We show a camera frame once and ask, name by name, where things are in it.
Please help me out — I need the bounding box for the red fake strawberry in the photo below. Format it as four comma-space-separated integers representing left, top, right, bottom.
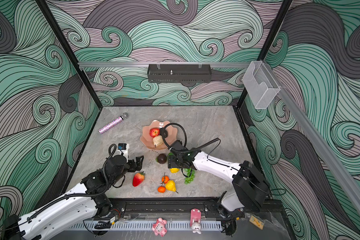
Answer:
133, 172, 145, 187

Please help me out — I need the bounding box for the yellow fake lemon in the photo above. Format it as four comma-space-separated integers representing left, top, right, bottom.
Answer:
170, 168, 180, 173

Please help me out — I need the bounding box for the pink scalloped fruit bowl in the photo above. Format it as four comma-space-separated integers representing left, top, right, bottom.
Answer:
140, 120, 178, 151

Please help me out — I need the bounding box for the beige fake pear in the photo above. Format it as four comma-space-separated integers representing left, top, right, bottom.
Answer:
153, 135, 164, 148

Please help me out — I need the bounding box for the red fake apple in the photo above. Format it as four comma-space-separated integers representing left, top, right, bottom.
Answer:
149, 128, 160, 138

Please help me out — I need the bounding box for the dark fake avocado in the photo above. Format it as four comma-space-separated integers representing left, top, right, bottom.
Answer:
160, 128, 169, 139

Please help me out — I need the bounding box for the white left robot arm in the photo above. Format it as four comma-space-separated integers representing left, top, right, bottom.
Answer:
0, 144, 144, 240

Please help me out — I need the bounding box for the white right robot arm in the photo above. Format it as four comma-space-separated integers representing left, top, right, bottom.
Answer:
165, 140, 270, 212

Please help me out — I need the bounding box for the dark brown fake fig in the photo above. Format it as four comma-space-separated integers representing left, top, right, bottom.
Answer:
156, 154, 167, 165

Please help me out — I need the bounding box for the green fake grape bunch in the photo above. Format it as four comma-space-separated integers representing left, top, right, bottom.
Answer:
182, 168, 195, 185

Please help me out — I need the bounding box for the orange fake tangerine upper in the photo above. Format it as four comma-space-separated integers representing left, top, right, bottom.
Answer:
162, 174, 170, 184

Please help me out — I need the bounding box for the orange fake tangerine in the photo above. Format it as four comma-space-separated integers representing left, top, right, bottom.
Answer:
162, 174, 170, 184
158, 186, 166, 193

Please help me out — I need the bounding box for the yellow fake pear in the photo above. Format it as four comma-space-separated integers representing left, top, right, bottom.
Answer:
165, 180, 177, 192

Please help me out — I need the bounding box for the orange fake tangerine lower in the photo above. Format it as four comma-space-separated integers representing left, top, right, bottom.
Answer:
158, 186, 166, 193

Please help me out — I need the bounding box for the pink glitter microphone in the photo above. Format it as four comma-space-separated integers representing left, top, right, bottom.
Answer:
98, 113, 129, 134

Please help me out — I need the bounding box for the pink and white bunny toy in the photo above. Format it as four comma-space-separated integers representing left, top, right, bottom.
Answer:
190, 209, 202, 234

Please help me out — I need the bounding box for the pink toy figure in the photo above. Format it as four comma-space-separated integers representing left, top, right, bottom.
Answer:
152, 218, 167, 237

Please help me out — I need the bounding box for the yellow label tag right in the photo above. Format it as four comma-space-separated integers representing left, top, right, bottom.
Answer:
249, 215, 265, 230

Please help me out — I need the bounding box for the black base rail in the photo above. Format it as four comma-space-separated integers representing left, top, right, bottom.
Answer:
110, 197, 284, 219

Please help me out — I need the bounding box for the white slotted cable duct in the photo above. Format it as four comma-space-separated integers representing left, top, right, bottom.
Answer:
68, 220, 223, 232

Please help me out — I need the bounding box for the black perforated wall tray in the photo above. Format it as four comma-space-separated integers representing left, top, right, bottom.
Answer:
147, 64, 212, 84

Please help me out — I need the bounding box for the grey aluminium rail back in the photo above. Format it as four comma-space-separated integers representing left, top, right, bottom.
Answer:
78, 61, 250, 69

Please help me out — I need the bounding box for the grey aluminium rail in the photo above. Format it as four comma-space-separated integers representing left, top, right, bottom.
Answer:
78, 61, 250, 69
264, 62, 360, 216

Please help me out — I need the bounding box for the clear plastic wall box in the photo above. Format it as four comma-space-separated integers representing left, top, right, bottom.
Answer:
242, 61, 280, 110

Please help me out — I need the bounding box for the grey aluminium rail right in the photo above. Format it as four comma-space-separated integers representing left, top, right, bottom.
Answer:
264, 62, 360, 216

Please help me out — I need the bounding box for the black corner frame post right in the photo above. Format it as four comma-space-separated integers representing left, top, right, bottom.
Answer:
237, 1, 292, 111

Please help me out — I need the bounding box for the black corner frame post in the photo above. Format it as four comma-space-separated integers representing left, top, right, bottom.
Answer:
237, 1, 292, 111
35, 0, 103, 111

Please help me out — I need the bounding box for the black corner frame post left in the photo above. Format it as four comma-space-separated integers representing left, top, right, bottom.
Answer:
35, 0, 103, 111

